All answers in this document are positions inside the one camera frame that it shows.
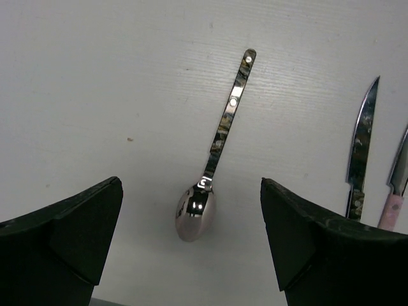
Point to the knife with pink handle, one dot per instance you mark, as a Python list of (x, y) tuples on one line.
[(397, 182)]

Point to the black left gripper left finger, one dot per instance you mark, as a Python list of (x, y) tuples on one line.
[(56, 255)]

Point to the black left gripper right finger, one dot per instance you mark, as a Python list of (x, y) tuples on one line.
[(323, 258)]

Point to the knife with black patterned handle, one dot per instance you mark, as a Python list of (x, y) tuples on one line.
[(359, 151)]

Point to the spoon with black patterned handle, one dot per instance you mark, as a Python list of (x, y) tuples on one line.
[(197, 206)]

